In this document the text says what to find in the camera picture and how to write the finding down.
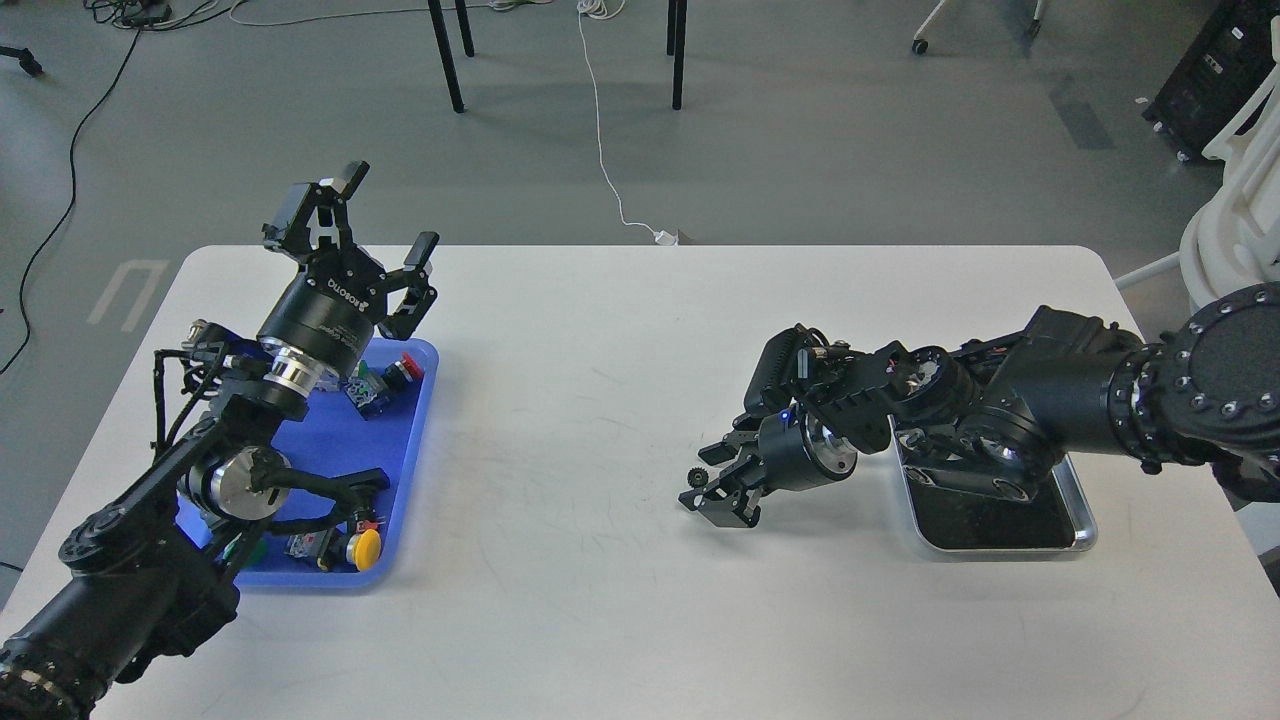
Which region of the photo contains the yellow push button switch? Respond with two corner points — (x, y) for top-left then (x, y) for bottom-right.
(314, 528), (381, 571)

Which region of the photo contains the black push button switch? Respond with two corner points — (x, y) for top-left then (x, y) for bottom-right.
(346, 491), (381, 534)

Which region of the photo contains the green push button switch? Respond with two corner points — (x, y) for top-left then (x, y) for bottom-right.
(220, 536), (269, 571)

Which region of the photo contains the silver metal tray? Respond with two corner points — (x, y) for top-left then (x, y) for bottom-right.
(893, 445), (1098, 561)

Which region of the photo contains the black table leg left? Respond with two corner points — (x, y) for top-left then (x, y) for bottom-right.
(428, 0), (475, 114)

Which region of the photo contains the blue plastic tray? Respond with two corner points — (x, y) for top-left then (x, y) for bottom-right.
(163, 338), (439, 589)

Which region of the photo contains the black table leg right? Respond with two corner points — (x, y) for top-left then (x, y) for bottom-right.
(666, 0), (689, 111)

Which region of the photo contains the red push button switch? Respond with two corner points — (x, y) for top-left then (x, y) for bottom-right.
(381, 351), (425, 393)

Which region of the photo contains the chair caster base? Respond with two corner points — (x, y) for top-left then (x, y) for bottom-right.
(910, 1), (1053, 56)

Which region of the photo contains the black Robotiq gripper image-left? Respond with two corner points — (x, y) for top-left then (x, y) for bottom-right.
(259, 161), (440, 375)

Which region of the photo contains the black table leg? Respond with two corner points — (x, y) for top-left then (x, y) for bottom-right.
(666, 0), (689, 111)
(428, 0), (475, 114)

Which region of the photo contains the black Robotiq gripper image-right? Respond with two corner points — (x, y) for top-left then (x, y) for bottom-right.
(678, 413), (859, 528)

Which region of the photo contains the light green terminal switch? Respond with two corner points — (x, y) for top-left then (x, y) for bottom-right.
(342, 360), (378, 395)

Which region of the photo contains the white cable on floor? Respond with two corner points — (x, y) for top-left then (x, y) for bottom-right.
(577, 0), (681, 247)

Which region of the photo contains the black equipment case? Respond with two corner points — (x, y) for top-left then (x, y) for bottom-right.
(1142, 1), (1279, 163)

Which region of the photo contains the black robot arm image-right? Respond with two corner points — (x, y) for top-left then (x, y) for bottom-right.
(678, 282), (1279, 528)

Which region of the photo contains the black cable on floor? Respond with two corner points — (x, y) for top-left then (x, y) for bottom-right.
(0, 0), (172, 379)

